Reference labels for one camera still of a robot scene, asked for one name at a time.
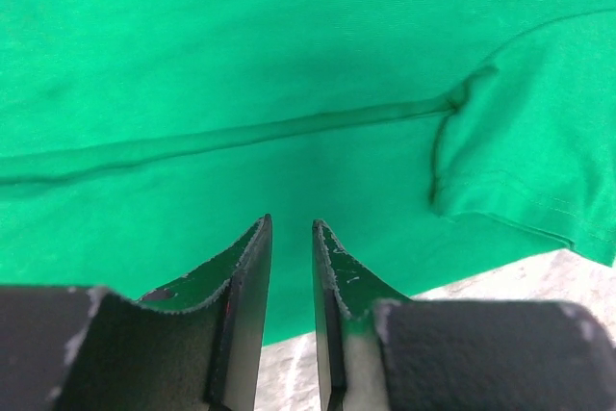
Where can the green t-shirt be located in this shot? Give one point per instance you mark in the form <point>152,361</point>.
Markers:
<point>437,138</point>

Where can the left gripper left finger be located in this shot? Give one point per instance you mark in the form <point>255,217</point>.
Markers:
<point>192,344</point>

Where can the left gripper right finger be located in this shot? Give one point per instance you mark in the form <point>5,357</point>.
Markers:
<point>350,368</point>

